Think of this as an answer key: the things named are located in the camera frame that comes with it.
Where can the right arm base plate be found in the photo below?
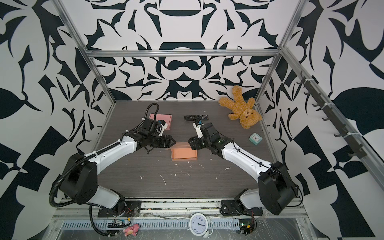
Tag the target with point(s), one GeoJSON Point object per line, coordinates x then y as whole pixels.
{"type": "Point", "coordinates": [236, 208]}

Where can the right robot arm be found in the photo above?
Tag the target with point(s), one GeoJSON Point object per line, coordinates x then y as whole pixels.
{"type": "Point", "coordinates": [276, 188]}

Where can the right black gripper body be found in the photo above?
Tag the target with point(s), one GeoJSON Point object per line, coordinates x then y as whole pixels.
{"type": "Point", "coordinates": [201, 143]}

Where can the peach paper box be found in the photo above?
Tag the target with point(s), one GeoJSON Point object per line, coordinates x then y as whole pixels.
{"type": "Point", "coordinates": [181, 152]}

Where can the black wall hook rack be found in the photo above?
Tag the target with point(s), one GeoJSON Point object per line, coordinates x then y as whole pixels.
{"type": "Point", "coordinates": [334, 115]}

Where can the small green alarm clock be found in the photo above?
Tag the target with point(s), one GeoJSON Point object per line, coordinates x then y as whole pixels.
{"type": "Point", "coordinates": [255, 139]}

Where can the black tv remote control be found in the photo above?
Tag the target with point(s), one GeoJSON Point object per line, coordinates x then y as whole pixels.
{"type": "Point", "coordinates": [192, 118]}

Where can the small pink toy figure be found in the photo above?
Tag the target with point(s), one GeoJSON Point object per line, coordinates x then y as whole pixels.
{"type": "Point", "coordinates": [132, 230]}

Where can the green circuit board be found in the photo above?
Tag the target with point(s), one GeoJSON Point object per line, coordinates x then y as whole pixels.
{"type": "Point", "coordinates": [118, 224]}

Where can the pink paper box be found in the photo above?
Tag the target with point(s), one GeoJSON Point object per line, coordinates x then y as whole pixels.
{"type": "Point", "coordinates": [166, 118]}

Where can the brown teddy bear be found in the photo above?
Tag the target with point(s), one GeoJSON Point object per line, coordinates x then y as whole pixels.
{"type": "Point", "coordinates": [241, 110]}

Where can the white round table clock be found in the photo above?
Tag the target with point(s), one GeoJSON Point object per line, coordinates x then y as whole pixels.
{"type": "Point", "coordinates": [201, 225]}

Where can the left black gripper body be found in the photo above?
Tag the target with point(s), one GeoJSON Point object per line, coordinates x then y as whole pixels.
{"type": "Point", "coordinates": [155, 141]}

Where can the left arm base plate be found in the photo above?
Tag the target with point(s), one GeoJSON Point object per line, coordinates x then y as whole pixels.
{"type": "Point", "coordinates": [126, 209]}

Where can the black electronics module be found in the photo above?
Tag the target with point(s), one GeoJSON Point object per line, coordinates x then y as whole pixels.
{"type": "Point", "coordinates": [247, 226]}

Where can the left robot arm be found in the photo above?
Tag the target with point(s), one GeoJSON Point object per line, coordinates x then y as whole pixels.
{"type": "Point", "coordinates": [78, 183]}

